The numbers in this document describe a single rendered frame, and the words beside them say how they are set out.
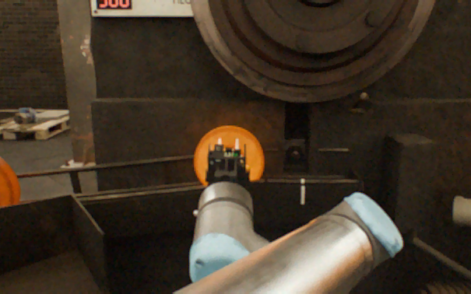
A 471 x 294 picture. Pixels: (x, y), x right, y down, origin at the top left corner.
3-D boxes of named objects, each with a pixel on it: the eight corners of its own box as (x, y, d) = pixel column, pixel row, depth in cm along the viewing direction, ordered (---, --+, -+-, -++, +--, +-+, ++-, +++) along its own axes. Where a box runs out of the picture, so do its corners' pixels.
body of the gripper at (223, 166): (247, 141, 73) (248, 176, 63) (246, 178, 78) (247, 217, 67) (208, 141, 74) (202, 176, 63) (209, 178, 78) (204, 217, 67)
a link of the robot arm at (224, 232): (231, 316, 54) (172, 285, 51) (233, 250, 65) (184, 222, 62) (275, 280, 50) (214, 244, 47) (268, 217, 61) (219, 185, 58)
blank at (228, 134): (189, 131, 85) (188, 133, 82) (258, 120, 84) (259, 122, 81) (201, 196, 88) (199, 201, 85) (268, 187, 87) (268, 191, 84)
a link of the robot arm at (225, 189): (252, 240, 63) (194, 239, 64) (251, 221, 68) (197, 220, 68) (253, 197, 59) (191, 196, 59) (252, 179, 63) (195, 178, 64)
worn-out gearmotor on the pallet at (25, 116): (30, 120, 501) (28, 104, 496) (48, 120, 501) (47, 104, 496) (12, 126, 462) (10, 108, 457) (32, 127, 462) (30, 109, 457)
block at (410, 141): (374, 228, 94) (382, 131, 88) (407, 228, 94) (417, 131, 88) (391, 250, 83) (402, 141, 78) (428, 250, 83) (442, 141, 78)
